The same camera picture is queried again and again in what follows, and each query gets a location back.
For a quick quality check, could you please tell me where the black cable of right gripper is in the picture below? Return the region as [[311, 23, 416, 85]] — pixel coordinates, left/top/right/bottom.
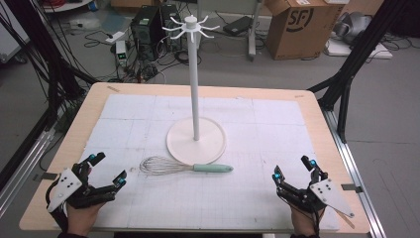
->
[[310, 207, 328, 238]]

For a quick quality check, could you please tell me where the aluminium rail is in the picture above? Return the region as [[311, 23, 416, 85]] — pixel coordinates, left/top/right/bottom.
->
[[321, 108, 388, 238], [0, 127, 57, 217]]

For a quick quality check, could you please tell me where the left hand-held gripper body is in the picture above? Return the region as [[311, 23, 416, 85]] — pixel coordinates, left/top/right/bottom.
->
[[47, 162, 117, 213]]

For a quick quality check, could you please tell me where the tangle of floor cables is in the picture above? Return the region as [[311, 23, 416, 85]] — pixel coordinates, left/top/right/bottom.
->
[[82, 29, 206, 84]]

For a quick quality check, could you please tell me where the grey rounded appliance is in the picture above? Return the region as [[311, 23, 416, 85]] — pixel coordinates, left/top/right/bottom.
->
[[332, 11, 373, 47]]

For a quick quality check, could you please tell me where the white grid mat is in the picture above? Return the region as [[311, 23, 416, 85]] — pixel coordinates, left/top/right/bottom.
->
[[53, 93, 342, 233]]

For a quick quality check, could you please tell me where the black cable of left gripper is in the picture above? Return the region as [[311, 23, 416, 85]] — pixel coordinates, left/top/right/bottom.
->
[[45, 181, 69, 233]]

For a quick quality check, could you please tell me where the grey table clamp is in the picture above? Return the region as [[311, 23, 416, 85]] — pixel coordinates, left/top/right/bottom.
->
[[32, 172, 59, 182], [340, 182, 365, 194]]

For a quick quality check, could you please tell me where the person's left hand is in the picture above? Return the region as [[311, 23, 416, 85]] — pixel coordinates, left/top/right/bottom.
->
[[66, 201, 107, 237]]

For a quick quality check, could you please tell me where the black frame post with cables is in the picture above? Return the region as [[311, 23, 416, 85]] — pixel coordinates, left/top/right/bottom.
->
[[0, 0, 100, 133]]

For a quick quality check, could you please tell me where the white power strip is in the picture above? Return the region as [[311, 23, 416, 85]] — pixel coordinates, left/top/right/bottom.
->
[[104, 31, 127, 46]]

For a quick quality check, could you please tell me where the black computer tower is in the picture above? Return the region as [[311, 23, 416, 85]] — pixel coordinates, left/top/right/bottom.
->
[[130, 4, 166, 62], [159, 3, 183, 54]]

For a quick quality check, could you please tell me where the grey metal stand leg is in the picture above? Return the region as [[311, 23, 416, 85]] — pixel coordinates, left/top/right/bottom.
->
[[247, 0, 263, 62]]

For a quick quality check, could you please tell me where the person's right hand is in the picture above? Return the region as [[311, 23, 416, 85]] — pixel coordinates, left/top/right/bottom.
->
[[289, 203, 327, 237]]

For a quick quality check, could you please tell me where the flat black device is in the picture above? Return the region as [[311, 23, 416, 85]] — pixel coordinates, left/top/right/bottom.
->
[[222, 15, 255, 37]]

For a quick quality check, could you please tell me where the brown cardboard box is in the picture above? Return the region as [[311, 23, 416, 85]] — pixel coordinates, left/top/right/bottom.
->
[[264, 0, 346, 61]]

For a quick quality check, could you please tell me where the white hook rack stand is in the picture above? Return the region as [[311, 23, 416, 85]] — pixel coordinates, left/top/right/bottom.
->
[[161, 14, 228, 166]]

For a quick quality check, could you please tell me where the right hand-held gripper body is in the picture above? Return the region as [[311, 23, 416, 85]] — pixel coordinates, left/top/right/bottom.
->
[[277, 169, 356, 219]]

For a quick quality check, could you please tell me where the wire whisk with green handle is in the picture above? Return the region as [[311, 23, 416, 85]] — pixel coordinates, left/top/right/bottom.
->
[[139, 156, 235, 177]]

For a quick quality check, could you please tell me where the white flat board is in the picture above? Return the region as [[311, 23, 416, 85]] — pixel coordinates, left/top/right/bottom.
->
[[326, 37, 394, 60]]

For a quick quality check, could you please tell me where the white device with green display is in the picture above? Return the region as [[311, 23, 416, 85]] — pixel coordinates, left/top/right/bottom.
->
[[115, 40, 129, 67]]

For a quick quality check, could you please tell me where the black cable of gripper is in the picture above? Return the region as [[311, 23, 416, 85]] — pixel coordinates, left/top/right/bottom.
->
[[45, 181, 69, 233], [310, 207, 328, 238]]

